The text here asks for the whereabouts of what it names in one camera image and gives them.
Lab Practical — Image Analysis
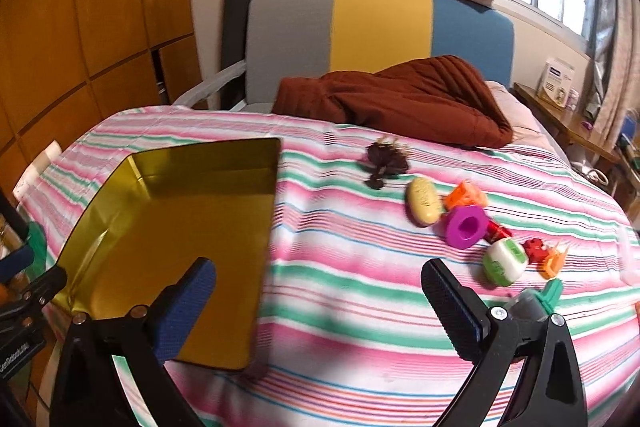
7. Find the striped pink green blanket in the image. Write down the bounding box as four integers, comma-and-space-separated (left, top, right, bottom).
15, 104, 640, 427

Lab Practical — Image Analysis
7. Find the white green ball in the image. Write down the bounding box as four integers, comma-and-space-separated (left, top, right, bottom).
481, 238, 530, 286

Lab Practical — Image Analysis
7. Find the wooden bedside table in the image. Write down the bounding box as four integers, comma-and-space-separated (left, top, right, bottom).
514, 82, 621, 198

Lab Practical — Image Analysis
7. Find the magenta plastic ring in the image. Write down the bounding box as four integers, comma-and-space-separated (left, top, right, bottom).
440, 204, 488, 250

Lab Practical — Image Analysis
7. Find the orange hair claw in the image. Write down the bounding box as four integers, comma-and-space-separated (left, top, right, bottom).
540, 244, 571, 280

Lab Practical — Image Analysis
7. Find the dark brown hair claw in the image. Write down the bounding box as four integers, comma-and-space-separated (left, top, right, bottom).
361, 134, 411, 190

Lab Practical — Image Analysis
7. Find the rectangular metal tin box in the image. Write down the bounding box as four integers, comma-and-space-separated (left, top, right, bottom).
52, 137, 282, 373

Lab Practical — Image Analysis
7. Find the orange cube toy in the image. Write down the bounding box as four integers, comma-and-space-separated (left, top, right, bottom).
444, 181, 488, 212

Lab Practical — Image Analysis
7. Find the grey yellow blue headboard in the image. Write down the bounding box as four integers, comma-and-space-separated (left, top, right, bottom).
243, 0, 516, 114

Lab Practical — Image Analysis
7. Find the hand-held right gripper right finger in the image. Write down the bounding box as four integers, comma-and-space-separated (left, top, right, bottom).
421, 258, 588, 427

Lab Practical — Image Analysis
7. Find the white cardboard box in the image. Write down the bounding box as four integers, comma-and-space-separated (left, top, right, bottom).
536, 57, 577, 108

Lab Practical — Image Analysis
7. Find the beige curtain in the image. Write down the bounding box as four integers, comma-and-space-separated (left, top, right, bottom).
585, 0, 640, 148

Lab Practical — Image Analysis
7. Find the red shiny cylinder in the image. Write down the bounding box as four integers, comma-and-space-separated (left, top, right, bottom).
482, 219, 513, 245

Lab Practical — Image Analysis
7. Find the white bed rail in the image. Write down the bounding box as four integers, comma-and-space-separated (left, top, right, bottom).
172, 61, 248, 108

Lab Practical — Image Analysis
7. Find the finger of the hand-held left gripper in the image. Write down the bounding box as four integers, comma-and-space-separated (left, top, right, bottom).
0, 189, 36, 283
0, 266, 68, 333

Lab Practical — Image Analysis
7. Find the green grey plastic toy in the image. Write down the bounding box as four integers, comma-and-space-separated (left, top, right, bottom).
505, 279, 565, 323

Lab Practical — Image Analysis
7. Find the wooden wardrobe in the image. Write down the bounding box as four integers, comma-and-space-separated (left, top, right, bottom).
0, 0, 203, 188

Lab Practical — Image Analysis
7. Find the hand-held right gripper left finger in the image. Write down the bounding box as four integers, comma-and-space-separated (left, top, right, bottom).
50, 257, 218, 427

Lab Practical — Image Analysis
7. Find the brown quilt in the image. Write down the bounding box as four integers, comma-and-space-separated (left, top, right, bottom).
271, 55, 515, 150

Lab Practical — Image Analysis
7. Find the yellow oval soap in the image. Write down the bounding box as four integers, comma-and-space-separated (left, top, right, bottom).
405, 177, 445, 228

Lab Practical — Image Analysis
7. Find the green plastic item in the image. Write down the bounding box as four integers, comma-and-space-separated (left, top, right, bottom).
27, 222, 47, 259

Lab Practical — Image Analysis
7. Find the blue bag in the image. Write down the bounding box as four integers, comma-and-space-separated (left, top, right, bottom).
622, 109, 640, 142

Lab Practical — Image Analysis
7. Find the pink pillow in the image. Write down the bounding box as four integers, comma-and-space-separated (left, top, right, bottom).
487, 81, 543, 145

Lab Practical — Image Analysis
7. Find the red puzzle block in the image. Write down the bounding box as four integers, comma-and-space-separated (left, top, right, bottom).
522, 238, 551, 264

